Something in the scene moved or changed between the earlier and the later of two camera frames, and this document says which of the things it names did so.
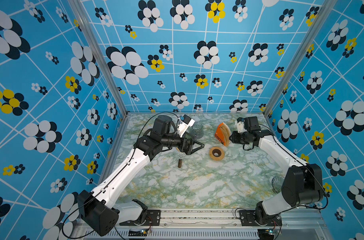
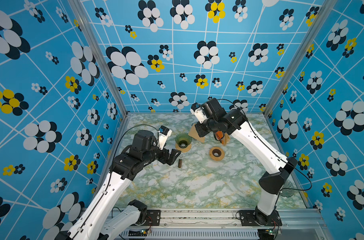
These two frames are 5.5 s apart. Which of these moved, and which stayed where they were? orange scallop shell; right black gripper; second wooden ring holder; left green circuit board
Moved: right black gripper
Stayed: second wooden ring holder; left green circuit board; orange scallop shell
